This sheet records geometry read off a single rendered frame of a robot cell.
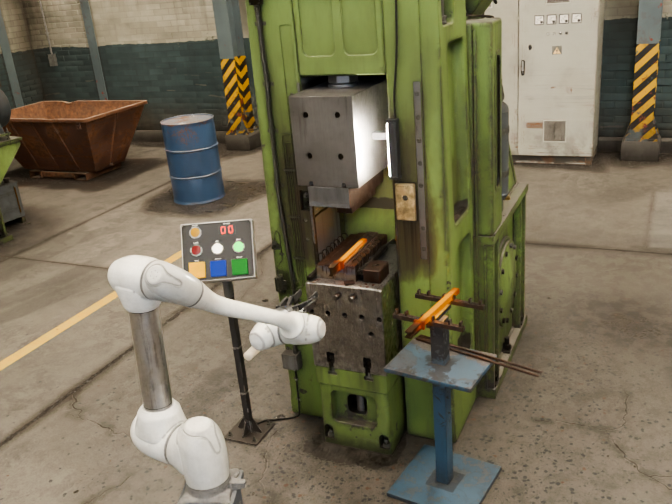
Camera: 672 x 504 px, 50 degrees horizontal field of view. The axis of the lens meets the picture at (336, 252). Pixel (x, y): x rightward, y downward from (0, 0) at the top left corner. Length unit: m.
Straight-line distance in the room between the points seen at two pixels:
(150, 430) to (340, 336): 1.14
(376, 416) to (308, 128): 1.45
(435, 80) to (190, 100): 8.15
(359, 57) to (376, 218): 0.92
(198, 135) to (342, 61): 4.73
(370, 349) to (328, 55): 1.34
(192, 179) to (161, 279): 5.66
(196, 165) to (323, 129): 4.80
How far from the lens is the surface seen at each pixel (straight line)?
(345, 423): 3.68
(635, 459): 3.78
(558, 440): 3.83
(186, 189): 7.93
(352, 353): 3.42
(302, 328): 2.60
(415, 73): 3.07
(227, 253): 3.39
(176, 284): 2.29
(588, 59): 8.19
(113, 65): 11.74
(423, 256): 3.29
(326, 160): 3.15
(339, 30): 3.17
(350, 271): 3.29
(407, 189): 3.18
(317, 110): 3.11
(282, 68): 3.32
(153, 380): 2.56
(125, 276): 2.40
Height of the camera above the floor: 2.26
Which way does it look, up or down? 22 degrees down
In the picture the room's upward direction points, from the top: 5 degrees counter-clockwise
